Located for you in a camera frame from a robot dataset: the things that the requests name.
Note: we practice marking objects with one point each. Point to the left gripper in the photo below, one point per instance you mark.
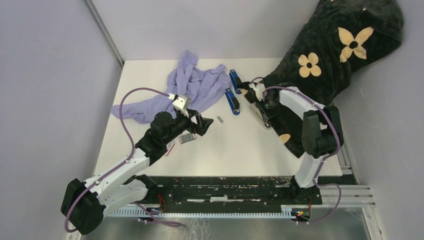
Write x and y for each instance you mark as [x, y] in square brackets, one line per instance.
[199, 129]

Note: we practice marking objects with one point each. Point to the open box of staples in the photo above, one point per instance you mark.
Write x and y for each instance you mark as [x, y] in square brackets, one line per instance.
[187, 137]

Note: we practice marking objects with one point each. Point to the black floral blanket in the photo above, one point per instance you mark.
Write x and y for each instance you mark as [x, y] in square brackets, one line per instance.
[340, 38]

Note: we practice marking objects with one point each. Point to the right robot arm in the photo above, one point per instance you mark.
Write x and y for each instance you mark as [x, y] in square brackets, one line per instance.
[321, 136]

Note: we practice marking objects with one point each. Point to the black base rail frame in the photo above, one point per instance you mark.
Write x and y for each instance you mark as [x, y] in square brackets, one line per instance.
[235, 195]

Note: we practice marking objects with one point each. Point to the blue stapler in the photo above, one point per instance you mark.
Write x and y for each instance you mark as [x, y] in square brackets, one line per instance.
[233, 101]
[236, 81]

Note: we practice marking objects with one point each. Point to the lavender crumpled cloth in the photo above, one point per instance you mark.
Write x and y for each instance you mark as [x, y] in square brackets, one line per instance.
[203, 87]

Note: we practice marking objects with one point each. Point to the slotted cable duct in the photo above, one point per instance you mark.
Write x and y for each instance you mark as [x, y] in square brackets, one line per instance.
[133, 211]

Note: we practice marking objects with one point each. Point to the red white staple box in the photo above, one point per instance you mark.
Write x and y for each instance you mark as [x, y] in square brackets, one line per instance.
[169, 148]

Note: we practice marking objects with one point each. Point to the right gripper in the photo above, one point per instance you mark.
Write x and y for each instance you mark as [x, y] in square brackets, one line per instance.
[260, 104]

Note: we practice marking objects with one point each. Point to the aluminium rail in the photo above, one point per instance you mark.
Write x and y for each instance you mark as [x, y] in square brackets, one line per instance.
[352, 196]

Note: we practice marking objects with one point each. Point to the beige and black stapler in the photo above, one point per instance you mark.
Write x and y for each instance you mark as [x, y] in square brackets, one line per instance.
[254, 108]

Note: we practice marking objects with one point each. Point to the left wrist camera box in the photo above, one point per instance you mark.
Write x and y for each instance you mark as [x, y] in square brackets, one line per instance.
[181, 104]

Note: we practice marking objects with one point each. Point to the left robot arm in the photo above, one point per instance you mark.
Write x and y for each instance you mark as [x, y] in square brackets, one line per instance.
[86, 203]

